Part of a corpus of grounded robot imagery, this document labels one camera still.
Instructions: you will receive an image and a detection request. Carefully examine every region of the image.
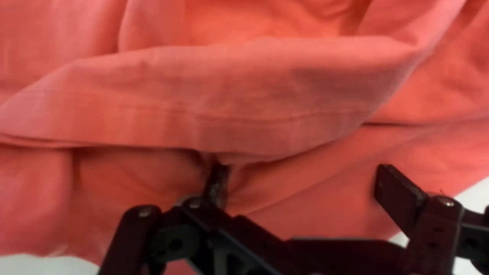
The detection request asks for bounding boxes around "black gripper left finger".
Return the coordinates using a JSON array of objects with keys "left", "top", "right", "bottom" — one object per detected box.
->
[{"left": 97, "top": 161, "right": 287, "bottom": 275}]

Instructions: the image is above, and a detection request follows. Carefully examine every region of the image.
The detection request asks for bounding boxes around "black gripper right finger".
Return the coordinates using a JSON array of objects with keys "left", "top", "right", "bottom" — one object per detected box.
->
[{"left": 372, "top": 164, "right": 489, "bottom": 275}]

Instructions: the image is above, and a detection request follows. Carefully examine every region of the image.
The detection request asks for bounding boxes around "red shirt with black print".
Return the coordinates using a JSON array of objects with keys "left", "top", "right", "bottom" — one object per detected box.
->
[{"left": 0, "top": 0, "right": 489, "bottom": 266}]

